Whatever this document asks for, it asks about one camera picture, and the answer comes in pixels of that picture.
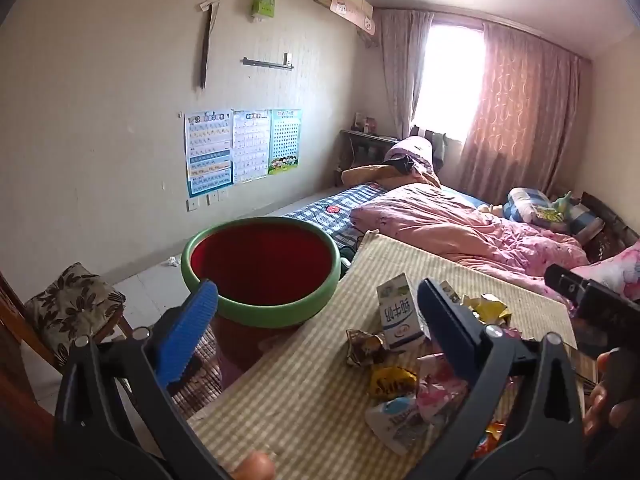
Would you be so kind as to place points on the blue bordered wall poster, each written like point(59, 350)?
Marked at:
point(207, 155)

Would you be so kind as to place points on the metal wall rail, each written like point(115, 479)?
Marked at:
point(267, 63)

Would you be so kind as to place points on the person's left hand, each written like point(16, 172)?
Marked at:
point(255, 467)

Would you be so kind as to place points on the brown pillow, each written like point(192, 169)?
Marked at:
point(365, 172)

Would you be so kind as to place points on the window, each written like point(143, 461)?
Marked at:
point(450, 75)

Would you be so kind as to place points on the orange snack wrapper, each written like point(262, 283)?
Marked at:
point(490, 440)

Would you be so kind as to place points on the grey pink curtain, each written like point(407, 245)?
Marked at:
point(400, 70)

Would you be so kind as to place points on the covered air conditioner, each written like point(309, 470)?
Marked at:
point(345, 2)

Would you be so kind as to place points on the striped cloth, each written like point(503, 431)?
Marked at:
point(205, 375)

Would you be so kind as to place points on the white blue wrapper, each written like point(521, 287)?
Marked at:
point(395, 420)

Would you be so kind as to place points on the floral chair cushion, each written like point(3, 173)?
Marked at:
point(70, 310)

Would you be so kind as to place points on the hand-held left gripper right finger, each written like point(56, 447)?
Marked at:
point(450, 322)

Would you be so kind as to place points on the pink patterned curtain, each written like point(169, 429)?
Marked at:
point(520, 110)

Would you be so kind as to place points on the person's right hand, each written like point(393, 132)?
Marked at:
point(600, 405)

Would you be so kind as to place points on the blue plaid bed sheet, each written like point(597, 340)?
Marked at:
point(330, 210)

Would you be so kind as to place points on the yellow brown snack wrapper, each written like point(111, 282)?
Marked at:
point(392, 382)

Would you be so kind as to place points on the dark hanging wall scroll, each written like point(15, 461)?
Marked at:
point(205, 50)

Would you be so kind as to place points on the dark cloth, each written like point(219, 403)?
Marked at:
point(400, 164)

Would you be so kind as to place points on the green cloth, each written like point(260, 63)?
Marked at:
point(438, 145)

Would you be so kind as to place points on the pink floral pillow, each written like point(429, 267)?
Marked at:
point(610, 270)

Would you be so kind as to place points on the white chart wall poster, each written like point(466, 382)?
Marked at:
point(252, 145)

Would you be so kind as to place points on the dark wooden shelf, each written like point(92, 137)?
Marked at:
point(360, 152)

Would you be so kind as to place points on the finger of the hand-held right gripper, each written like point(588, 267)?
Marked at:
point(565, 285)

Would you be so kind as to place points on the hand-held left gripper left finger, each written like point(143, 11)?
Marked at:
point(185, 340)

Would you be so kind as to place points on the green plush toy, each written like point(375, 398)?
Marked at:
point(565, 202)

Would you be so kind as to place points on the red bin with green rim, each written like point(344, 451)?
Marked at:
point(260, 260)

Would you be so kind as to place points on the crumpled white paper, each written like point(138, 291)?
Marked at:
point(174, 261)

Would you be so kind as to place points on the blue grid wall poster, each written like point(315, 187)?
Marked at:
point(285, 140)

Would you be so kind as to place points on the rolled pink quilt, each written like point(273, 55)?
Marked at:
point(415, 147)

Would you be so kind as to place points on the white blue milk carton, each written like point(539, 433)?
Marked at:
point(400, 320)

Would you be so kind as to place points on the blue plaid pillow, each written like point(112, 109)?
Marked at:
point(525, 202)

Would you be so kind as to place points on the dark wooden headboard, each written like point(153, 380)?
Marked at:
point(610, 232)

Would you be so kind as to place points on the yellow checked tablecloth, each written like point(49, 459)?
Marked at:
point(310, 385)

